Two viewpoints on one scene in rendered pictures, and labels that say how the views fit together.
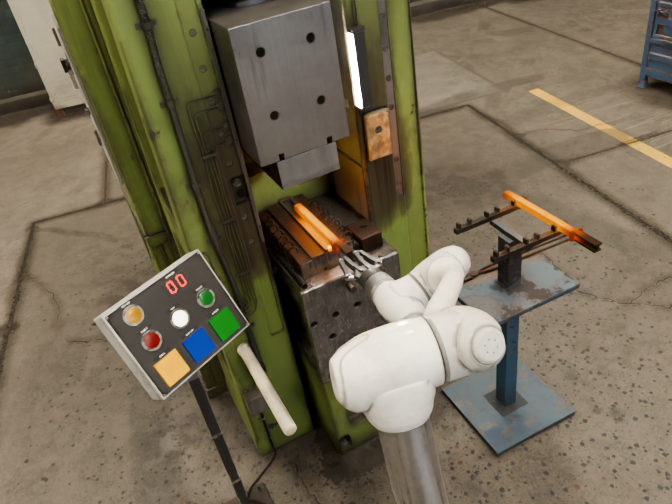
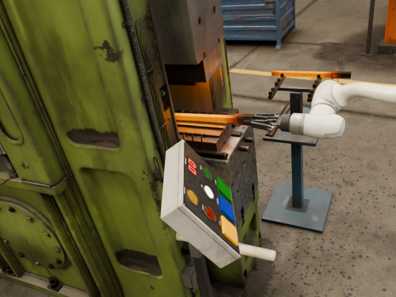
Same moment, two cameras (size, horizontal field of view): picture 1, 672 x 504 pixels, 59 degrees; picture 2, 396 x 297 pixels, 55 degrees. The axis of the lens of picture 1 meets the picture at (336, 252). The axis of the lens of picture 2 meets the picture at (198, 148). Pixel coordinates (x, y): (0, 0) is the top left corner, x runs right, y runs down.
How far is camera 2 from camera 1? 1.24 m
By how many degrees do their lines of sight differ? 32
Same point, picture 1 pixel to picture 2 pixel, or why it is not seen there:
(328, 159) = (219, 56)
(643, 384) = (345, 165)
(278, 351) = not seen: hidden behind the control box
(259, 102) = (193, 9)
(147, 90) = (114, 11)
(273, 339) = not seen: hidden behind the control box
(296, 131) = (208, 33)
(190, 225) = (145, 134)
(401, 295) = (327, 114)
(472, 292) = (285, 134)
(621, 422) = (354, 185)
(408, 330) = not seen: outside the picture
